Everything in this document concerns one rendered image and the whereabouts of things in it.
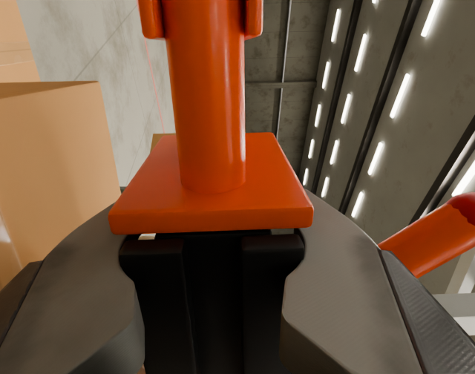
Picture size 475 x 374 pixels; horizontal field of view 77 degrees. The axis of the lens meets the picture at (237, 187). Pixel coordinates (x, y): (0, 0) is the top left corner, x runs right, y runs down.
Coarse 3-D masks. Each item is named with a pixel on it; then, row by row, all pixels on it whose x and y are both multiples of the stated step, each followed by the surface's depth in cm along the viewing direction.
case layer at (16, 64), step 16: (0, 0) 71; (0, 16) 71; (16, 16) 77; (0, 32) 71; (16, 32) 76; (0, 48) 71; (16, 48) 76; (0, 64) 71; (16, 64) 76; (32, 64) 82; (0, 80) 70; (16, 80) 76; (32, 80) 82
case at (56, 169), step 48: (0, 96) 18; (48, 96) 22; (96, 96) 31; (0, 144) 18; (48, 144) 22; (96, 144) 30; (0, 192) 17; (48, 192) 22; (96, 192) 30; (0, 240) 17; (48, 240) 22; (0, 288) 17
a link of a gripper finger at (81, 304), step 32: (96, 224) 10; (64, 256) 9; (96, 256) 9; (32, 288) 7; (64, 288) 7; (96, 288) 7; (128, 288) 7; (32, 320) 7; (64, 320) 7; (96, 320) 7; (128, 320) 7; (0, 352) 6; (32, 352) 6; (64, 352) 6; (96, 352) 6; (128, 352) 7
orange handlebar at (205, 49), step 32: (160, 0) 8; (192, 0) 7; (224, 0) 7; (256, 0) 7; (160, 32) 8; (192, 32) 7; (224, 32) 8; (256, 32) 7; (192, 64) 8; (224, 64) 8; (192, 96) 8; (224, 96) 8; (192, 128) 8; (224, 128) 8; (192, 160) 9; (224, 160) 9
